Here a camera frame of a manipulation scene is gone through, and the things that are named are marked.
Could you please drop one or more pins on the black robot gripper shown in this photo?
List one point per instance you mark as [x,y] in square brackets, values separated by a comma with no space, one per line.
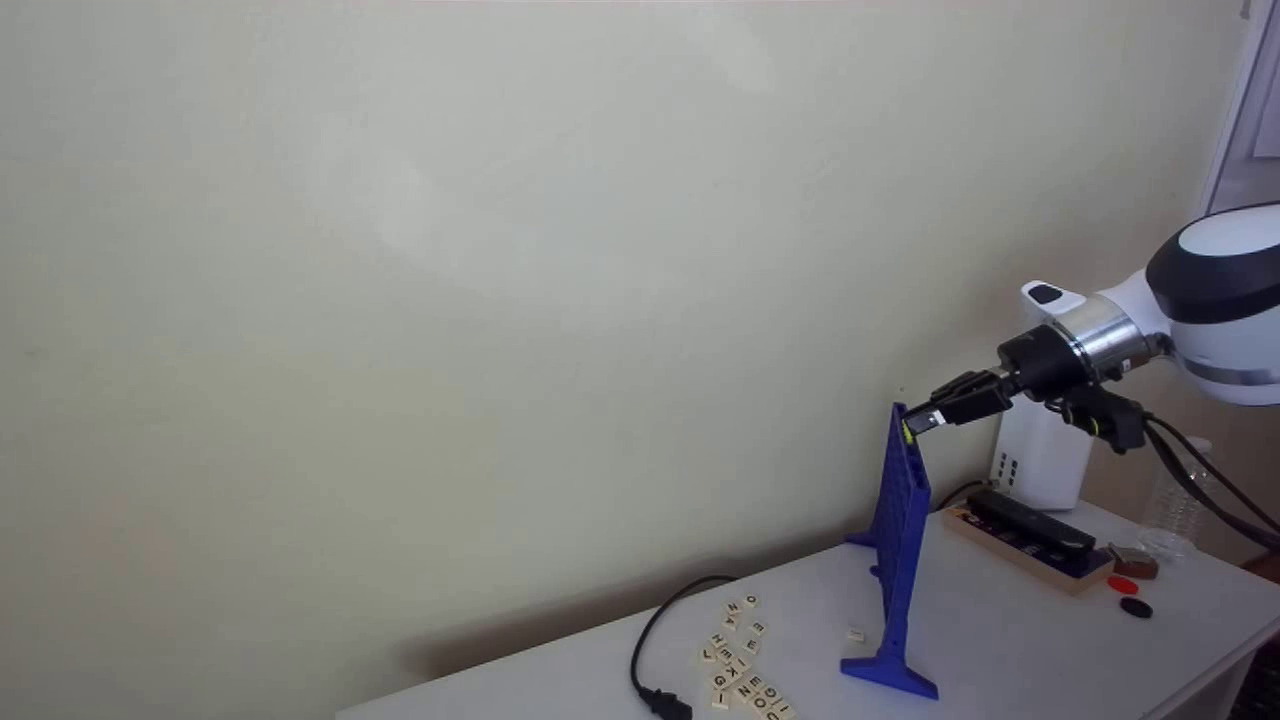
[1047,368]

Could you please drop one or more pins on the round brown tin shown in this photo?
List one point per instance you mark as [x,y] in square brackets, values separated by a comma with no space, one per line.
[1133,563]

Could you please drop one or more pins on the whiteboard on wall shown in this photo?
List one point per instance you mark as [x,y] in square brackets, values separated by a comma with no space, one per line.
[1251,155]

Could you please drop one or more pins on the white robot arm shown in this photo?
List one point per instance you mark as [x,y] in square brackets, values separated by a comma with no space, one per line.
[1208,302]

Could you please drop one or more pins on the clear plastic bottle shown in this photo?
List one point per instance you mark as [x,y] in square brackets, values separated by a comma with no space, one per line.
[1178,508]

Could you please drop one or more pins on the white speaker box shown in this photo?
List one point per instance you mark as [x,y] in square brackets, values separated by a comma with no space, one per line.
[1039,459]

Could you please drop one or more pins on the black game chip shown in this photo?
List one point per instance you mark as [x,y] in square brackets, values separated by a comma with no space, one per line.
[1137,609]

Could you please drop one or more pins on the red game chip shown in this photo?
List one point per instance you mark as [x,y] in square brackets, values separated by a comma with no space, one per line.
[1122,586]

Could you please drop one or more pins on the blue connect four frame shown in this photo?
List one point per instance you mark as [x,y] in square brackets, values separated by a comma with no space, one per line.
[898,542]

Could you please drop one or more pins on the black remote control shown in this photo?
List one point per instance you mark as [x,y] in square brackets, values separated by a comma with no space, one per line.
[1039,532]

